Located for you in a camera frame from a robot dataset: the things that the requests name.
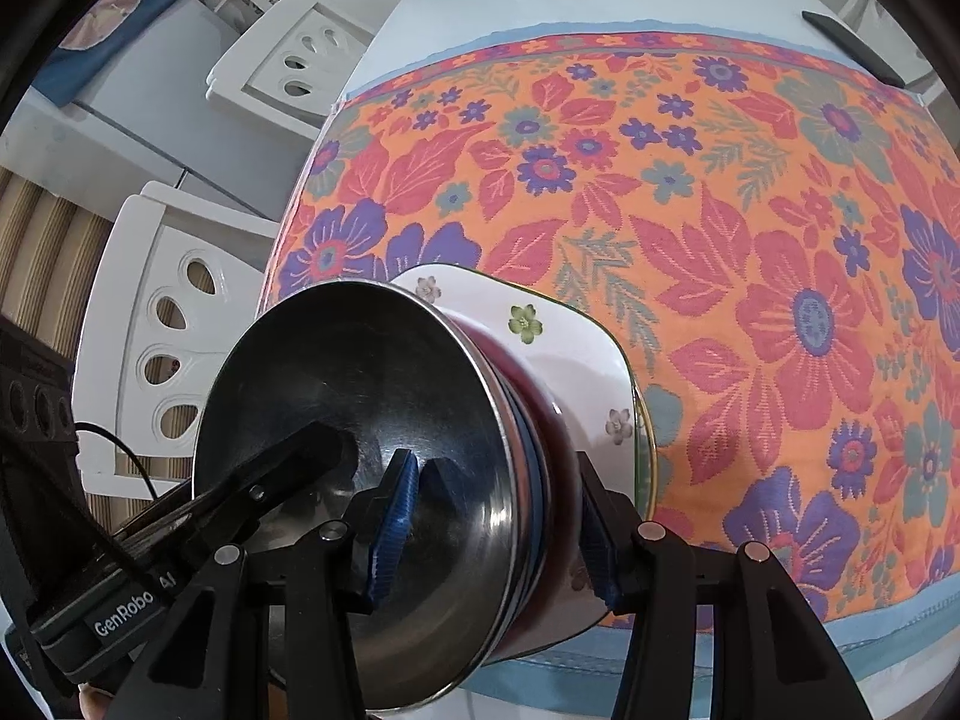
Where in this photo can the white dining chair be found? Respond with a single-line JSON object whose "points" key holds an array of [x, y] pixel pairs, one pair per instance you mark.
{"points": [[127, 277], [300, 52]]}

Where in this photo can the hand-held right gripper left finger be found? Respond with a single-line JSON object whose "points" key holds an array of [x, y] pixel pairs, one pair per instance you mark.
{"points": [[394, 517]]}

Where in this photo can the blue steel bowl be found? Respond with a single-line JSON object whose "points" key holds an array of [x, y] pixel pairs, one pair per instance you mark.
{"points": [[337, 375]]}

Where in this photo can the orange floral table mat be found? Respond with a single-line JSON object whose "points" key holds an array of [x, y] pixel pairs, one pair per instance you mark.
{"points": [[675, 202]]}

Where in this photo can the white floral plate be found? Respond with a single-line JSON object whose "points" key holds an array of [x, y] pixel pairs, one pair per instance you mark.
{"points": [[540, 330]]}

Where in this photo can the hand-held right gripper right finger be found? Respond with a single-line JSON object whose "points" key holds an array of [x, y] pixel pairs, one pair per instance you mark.
{"points": [[600, 562]]}

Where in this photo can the blue cloth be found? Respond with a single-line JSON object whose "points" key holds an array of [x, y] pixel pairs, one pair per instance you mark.
{"points": [[112, 22]]}

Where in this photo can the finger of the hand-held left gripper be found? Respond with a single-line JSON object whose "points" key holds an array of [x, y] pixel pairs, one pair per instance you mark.
{"points": [[255, 484]]}

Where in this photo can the black remote control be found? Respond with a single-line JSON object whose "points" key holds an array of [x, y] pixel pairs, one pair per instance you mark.
{"points": [[851, 45]]}

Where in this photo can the white refrigerator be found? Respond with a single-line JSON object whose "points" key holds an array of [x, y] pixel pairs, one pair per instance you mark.
{"points": [[150, 112]]}

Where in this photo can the black speaker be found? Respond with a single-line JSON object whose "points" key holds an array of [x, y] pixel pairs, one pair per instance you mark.
{"points": [[34, 390]]}

